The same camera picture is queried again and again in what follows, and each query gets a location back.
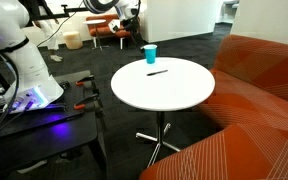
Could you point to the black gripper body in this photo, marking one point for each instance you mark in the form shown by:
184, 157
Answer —
131, 26

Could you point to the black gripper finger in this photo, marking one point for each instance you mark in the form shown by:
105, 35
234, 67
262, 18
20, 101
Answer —
135, 37
142, 45

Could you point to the black pen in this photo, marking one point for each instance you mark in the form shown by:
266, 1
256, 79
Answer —
157, 72

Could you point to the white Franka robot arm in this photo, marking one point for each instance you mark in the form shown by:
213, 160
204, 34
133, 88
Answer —
24, 63

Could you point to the light blue plastic cup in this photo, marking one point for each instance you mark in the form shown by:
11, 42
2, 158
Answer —
150, 55

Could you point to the orange bench with white legs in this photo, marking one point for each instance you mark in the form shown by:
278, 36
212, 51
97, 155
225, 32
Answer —
102, 30

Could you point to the small white round side table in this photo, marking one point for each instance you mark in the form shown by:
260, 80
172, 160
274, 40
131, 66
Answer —
95, 22

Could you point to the beige round stool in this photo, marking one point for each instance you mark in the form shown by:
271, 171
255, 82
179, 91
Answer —
72, 40

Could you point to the person in white trousers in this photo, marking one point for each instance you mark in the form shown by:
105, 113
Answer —
52, 36

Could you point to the orange patterned corner sofa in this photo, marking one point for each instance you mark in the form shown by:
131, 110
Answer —
250, 110

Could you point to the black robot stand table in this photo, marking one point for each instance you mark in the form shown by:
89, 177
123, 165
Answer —
44, 140

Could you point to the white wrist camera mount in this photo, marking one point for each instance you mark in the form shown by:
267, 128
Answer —
114, 26

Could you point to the white round pedestal table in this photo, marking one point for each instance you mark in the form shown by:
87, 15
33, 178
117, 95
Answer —
164, 86

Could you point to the black camera mounting bar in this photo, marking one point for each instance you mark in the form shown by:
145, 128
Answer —
50, 16

